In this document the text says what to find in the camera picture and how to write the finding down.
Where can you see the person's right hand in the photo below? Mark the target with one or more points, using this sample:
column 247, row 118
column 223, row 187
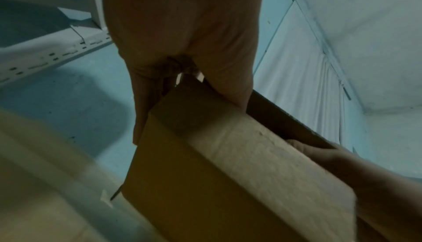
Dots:
column 379, row 196

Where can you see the person's left hand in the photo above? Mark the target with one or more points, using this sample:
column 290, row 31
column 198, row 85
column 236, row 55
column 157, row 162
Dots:
column 184, row 21

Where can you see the brown cardboard box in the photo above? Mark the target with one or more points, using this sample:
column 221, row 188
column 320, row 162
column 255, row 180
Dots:
column 214, row 178

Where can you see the white cloth sheet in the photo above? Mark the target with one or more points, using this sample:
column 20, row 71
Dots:
column 303, row 79

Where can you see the white metal shelf rack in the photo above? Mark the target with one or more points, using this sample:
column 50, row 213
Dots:
column 49, row 40

